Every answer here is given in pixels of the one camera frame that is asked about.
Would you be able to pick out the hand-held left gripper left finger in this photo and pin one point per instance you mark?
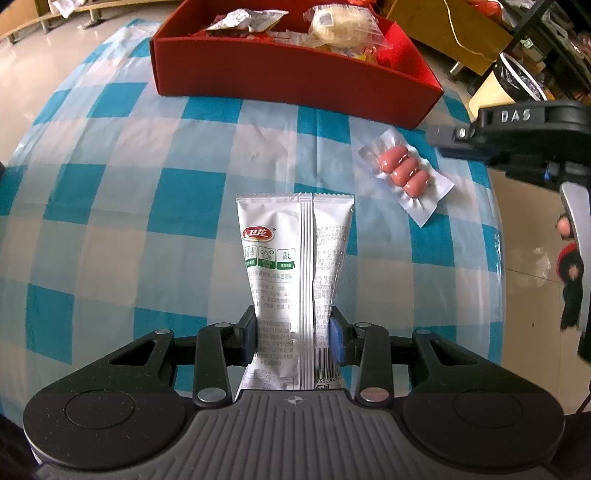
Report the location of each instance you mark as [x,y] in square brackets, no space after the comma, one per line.
[250,337]

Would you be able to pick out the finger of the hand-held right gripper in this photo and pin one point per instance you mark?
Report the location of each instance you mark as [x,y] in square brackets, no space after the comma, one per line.
[452,136]

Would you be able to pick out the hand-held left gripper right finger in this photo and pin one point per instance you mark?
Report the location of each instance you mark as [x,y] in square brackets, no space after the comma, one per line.
[336,339]

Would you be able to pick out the sausages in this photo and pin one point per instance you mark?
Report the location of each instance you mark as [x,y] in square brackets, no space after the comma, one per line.
[406,173]

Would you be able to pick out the tall white snack packet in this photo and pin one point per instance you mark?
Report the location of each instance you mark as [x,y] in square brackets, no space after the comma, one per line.
[277,277]

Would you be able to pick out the round bun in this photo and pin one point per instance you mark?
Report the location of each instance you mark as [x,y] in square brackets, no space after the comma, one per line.
[337,23]

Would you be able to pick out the red cardboard box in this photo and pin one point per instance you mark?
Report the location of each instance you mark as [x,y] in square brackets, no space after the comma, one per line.
[277,78]

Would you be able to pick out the white silver snack packet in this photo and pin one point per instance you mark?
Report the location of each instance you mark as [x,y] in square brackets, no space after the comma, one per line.
[235,21]

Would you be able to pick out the person's right hand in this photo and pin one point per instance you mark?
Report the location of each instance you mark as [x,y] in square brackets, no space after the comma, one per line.
[572,286]

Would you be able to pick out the cream trash bin black liner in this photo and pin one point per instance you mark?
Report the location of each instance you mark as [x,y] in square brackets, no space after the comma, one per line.
[489,97]

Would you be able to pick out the black storage shelf rack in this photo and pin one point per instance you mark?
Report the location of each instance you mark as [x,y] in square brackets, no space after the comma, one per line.
[568,41]

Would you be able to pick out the blue white checkered tablecloth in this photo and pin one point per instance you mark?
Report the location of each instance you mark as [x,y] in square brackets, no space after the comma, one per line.
[115,207]

